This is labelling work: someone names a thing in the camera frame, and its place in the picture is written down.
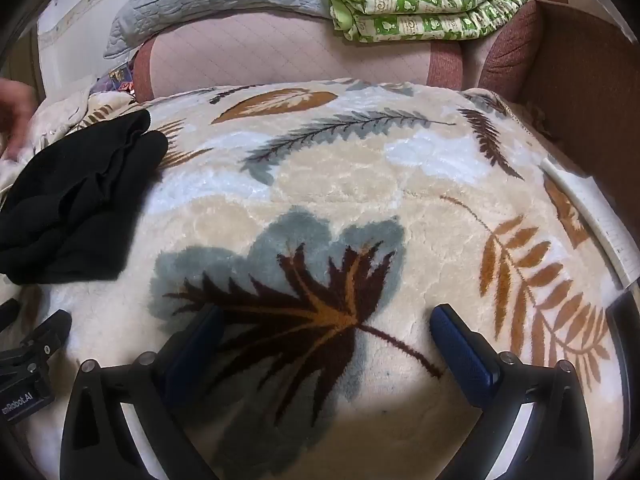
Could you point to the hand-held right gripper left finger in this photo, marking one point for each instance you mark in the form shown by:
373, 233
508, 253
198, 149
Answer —
192, 355

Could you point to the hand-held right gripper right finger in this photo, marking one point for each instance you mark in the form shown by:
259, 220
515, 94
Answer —
462, 350

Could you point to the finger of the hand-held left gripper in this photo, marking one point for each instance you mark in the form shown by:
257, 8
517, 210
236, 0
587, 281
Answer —
50, 332
7, 312

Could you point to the black pants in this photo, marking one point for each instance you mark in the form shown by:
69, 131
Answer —
75, 200

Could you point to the leaf print plush blanket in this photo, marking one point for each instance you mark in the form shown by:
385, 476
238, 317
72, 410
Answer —
350, 200

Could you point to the beige crumpled cloth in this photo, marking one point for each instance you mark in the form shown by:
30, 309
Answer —
55, 120

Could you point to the colourful printed cloth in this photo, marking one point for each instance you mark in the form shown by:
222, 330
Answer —
117, 80

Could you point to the brown wooden board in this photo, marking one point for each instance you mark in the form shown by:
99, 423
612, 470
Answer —
585, 80

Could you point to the pink headboard cushion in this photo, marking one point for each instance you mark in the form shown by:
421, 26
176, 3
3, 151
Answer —
280, 55

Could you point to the green patterned folded quilt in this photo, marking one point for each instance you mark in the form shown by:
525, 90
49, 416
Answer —
425, 5

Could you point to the grey quilted blanket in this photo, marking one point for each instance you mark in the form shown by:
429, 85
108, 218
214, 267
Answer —
210, 0

